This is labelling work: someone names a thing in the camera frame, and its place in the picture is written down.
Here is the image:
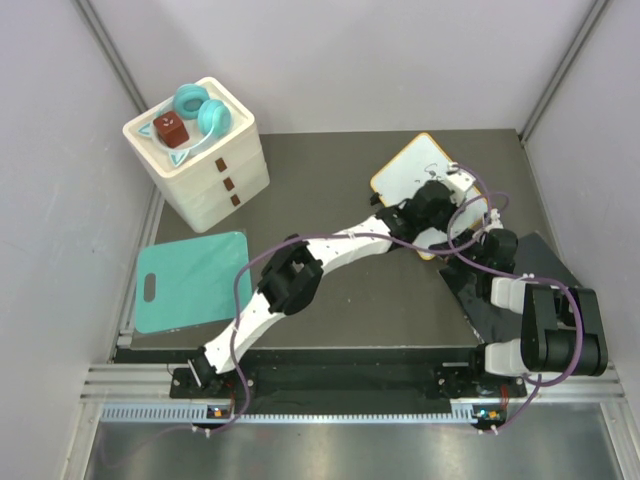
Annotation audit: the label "brown cube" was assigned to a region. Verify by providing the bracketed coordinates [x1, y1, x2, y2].
[153, 111, 189, 149]

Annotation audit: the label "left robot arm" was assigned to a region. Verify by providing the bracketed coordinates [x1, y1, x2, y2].
[188, 180, 466, 397]

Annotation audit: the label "purple cable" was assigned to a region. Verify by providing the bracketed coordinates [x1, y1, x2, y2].
[232, 162, 489, 434]
[447, 191, 586, 434]

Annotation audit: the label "black flat box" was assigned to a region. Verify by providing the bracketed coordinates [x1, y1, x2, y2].
[439, 232, 580, 343]

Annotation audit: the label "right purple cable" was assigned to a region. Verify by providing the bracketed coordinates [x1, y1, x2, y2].
[447, 191, 586, 434]

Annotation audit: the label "grey slotted cable duct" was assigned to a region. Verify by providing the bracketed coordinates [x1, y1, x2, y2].
[100, 403, 502, 425]

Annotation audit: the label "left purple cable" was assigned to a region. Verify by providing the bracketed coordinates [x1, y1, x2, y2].
[232, 162, 489, 434]

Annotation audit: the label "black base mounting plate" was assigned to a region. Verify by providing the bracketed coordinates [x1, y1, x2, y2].
[170, 360, 526, 401]

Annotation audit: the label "yellow-framed whiteboard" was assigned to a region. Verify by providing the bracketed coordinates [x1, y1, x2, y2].
[370, 133, 489, 249]

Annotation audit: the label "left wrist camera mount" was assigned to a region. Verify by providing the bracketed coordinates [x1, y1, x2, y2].
[442, 163, 476, 206]

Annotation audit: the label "teal cutting board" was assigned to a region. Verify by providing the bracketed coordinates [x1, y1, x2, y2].
[135, 231, 253, 334]

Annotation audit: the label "teal cat-ear headphones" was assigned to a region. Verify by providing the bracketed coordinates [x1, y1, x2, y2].
[136, 83, 233, 168]

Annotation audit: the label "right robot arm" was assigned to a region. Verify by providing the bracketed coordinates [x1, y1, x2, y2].
[440, 230, 609, 396]

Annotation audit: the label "aluminium frame rail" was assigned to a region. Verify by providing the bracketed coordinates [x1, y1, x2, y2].
[80, 364, 172, 402]

